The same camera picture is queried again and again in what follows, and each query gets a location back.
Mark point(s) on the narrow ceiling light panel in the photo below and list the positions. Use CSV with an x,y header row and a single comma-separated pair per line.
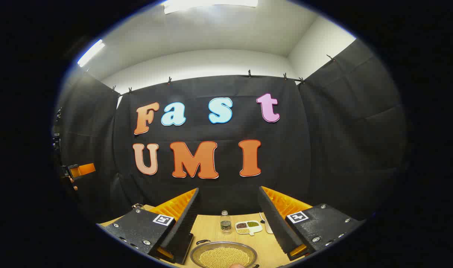
x,y
90,53

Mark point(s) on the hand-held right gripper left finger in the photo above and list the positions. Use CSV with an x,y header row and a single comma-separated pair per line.
x,y
187,216

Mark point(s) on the clear plastic water bottle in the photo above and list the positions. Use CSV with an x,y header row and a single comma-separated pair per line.
x,y
225,225

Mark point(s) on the wide ceiling light panel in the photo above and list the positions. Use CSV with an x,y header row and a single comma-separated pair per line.
x,y
211,4

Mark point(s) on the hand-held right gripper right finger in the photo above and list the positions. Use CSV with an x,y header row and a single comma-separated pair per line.
x,y
273,219

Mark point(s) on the white divided bean dish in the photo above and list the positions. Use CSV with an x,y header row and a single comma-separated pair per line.
x,y
249,227

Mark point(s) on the pile of soybeans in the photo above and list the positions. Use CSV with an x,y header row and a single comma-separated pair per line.
x,y
224,257

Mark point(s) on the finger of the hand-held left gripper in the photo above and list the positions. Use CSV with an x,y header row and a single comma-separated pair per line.
x,y
84,170

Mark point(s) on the row of black cloth clips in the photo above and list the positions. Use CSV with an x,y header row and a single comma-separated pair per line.
x,y
249,73

